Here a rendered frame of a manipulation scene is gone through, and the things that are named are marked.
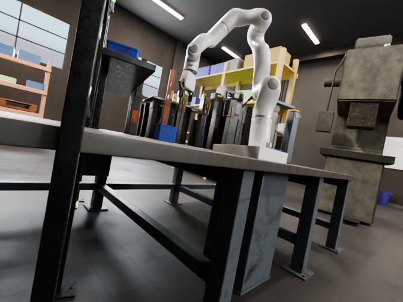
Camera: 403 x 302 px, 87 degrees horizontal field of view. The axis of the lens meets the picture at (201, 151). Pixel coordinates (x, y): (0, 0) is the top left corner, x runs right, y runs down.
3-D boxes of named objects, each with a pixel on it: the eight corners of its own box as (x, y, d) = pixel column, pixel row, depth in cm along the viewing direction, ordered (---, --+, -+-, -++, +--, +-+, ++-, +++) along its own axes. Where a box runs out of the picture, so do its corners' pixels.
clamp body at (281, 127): (276, 162, 208) (283, 125, 208) (285, 163, 198) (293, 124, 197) (270, 160, 205) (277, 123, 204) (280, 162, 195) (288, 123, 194)
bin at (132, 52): (134, 85, 143) (137, 66, 143) (135, 74, 114) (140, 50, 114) (107, 78, 137) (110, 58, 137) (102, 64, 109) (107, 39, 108)
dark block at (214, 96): (206, 148, 165) (216, 94, 164) (211, 149, 158) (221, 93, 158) (201, 147, 162) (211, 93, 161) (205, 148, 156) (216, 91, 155)
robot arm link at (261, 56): (259, 98, 123) (250, 105, 140) (279, 97, 124) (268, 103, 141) (250, 14, 125) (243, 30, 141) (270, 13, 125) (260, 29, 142)
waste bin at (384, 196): (391, 206, 617) (394, 192, 616) (390, 207, 593) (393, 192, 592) (374, 202, 644) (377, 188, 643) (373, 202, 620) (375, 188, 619)
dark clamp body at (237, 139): (232, 153, 179) (241, 109, 179) (241, 155, 169) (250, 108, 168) (225, 152, 176) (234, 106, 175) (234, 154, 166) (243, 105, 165)
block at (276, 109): (262, 159, 177) (273, 105, 176) (270, 160, 170) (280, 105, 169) (253, 157, 172) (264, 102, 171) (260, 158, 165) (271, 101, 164)
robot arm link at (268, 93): (267, 122, 135) (271, 85, 136) (280, 117, 116) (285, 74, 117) (249, 119, 134) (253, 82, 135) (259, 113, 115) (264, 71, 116)
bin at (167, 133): (170, 142, 129) (172, 127, 128) (175, 143, 120) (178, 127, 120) (152, 138, 124) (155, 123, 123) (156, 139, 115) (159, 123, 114)
